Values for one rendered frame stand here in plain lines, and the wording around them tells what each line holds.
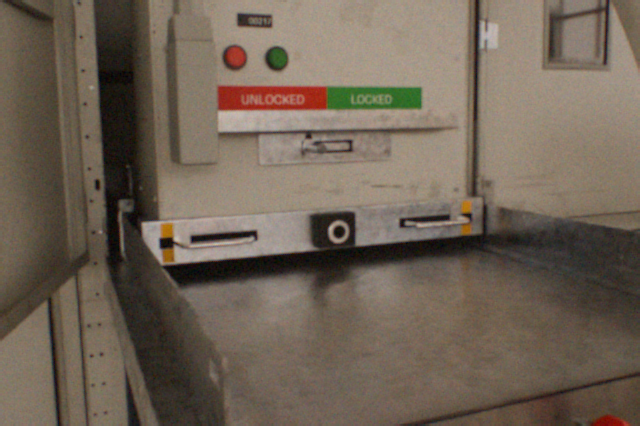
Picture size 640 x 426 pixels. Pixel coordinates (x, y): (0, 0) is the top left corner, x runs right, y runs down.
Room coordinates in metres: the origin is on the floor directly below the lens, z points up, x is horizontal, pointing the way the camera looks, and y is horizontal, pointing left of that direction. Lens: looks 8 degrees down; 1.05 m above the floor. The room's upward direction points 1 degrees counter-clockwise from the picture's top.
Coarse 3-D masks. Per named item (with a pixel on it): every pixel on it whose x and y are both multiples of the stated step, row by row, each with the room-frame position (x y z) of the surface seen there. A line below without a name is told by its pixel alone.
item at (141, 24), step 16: (144, 0) 0.86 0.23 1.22; (144, 16) 0.87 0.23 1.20; (144, 32) 0.88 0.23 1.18; (144, 48) 0.89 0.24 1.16; (144, 64) 0.90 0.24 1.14; (144, 80) 0.90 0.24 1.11; (144, 96) 0.91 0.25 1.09; (144, 112) 0.92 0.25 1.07; (144, 128) 0.93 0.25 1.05; (144, 144) 0.94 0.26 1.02; (128, 160) 1.18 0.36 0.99; (144, 160) 0.95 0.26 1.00; (144, 176) 0.96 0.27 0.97; (144, 192) 0.97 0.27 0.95; (160, 192) 0.83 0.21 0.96; (144, 208) 0.98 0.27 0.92; (160, 208) 0.83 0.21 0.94
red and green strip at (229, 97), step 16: (224, 96) 0.86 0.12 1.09; (240, 96) 0.87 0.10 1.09; (256, 96) 0.88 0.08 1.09; (272, 96) 0.89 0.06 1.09; (288, 96) 0.89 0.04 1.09; (304, 96) 0.90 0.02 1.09; (320, 96) 0.91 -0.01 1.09; (336, 96) 0.92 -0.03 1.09; (352, 96) 0.93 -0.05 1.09; (368, 96) 0.94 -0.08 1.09; (384, 96) 0.95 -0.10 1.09; (400, 96) 0.96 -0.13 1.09; (416, 96) 0.97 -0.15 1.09
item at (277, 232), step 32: (160, 224) 0.81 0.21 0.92; (192, 224) 0.83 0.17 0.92; (224, 224) 0.85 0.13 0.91; (256, 224) 0.86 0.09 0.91; (288, 224) 0.88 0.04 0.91; (384, 224) 0.94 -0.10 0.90; (480, 224) 1.01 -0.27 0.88; (160, 256) 0.81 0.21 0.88; (192, 256) 0.83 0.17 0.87; (224, 256) 0.84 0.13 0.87
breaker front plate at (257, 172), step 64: (256, 0) 0.88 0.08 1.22; (320, 0) 0.91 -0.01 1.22; (384, 0) 0.95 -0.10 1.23; (448, 0) 0.99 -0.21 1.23; (256, 64) 0.88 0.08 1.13; (320, 64) 0.91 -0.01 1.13; (384, 64) 0.95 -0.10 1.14; (448, 64) 1.00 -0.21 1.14; (448, 128) 1.00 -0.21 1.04; (192, 192) 0.84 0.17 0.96; (256, 192) 0.88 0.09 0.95; (320, 192) 0.91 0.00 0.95; (384, 192) 0.95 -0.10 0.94; (448, 192) 1.00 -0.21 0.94
